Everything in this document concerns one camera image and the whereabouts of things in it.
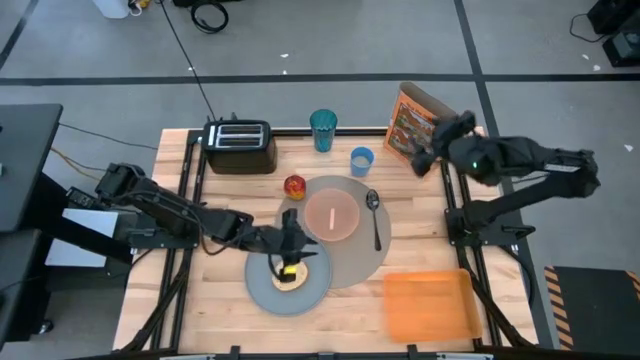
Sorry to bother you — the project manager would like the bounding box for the black toaster power cable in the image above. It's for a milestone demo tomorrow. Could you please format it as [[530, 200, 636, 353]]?
[[159, 0, 219, 124]]

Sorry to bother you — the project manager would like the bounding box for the white flat panel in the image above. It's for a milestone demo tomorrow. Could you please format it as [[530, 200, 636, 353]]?
[[44, 208, 122, 269]]

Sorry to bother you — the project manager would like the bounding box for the toast slice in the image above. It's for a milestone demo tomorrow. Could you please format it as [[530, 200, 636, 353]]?
[[270, 259, 310, 293]]

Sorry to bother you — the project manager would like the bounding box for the round grey placemat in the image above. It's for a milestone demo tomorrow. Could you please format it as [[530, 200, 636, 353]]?
[[274, 174, 393, 291]]

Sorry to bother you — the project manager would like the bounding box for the black two-slot toaster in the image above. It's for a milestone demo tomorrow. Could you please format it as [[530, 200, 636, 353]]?
[[201, 117, 278, 177]]

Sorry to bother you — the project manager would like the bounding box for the black side table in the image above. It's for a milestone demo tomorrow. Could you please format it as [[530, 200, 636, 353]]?
[[0, 103, 64, 346]]

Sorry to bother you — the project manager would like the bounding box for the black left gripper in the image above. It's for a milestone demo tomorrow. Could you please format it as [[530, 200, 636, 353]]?
[[259, 207, 320, 272]]

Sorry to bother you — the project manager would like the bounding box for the dark metal spoon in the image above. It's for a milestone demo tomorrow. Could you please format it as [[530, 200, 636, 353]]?
[[364, 188, 384, 253]]

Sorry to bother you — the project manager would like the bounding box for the orange translucent plastic container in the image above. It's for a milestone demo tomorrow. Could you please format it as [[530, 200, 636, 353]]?
[[381, 268, 484, 346]]

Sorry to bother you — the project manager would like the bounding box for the black hazard-striped floor mat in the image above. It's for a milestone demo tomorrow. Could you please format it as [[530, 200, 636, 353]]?
[[543, 264, 640, 354]]

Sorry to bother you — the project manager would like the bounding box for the teal plastic tumbler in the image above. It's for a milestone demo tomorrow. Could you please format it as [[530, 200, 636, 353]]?
[[308, 108, 340, 154]]

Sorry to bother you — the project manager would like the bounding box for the grey floor cable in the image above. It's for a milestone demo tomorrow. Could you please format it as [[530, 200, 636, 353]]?
[[58, 121, 159, 152]]

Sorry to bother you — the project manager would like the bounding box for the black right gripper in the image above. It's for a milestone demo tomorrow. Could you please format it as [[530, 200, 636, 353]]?
[[410, 109, 502, 187]]

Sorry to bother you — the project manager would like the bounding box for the red yellow apple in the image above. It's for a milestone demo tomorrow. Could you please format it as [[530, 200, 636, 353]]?
[[282, 173, 308, 202]]

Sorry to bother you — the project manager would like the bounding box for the white bucket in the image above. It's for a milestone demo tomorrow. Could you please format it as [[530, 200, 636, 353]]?
[[90, 0, 132, 21]]

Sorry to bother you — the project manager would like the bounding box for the blue cup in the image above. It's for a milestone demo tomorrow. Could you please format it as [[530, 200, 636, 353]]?
[[348, 145, 377, 179]]

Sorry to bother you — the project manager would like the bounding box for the orange cereal box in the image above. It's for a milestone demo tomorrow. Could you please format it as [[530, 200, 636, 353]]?
[[383, 80, 459, 164]]

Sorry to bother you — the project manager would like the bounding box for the black aluminium table frame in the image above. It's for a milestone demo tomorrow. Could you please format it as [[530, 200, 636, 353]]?
[[118, 126, 540, 360]]

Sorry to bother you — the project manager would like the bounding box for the grey round plate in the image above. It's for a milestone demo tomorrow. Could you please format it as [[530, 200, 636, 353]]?
[[243, 239, 334, 318]]

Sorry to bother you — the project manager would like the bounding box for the pink bowl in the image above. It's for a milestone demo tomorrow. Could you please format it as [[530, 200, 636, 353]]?
[[303, 186, 362, 243]]

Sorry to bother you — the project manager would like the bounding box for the black coiled floor cable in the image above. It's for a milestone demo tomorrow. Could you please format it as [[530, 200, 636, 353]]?
[[189, 0, 231, 36]]

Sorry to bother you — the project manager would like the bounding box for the black equipment box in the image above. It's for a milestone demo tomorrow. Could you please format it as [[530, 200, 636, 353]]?
[[586, 0, 640, 37], [601, 28, 640, 69]]

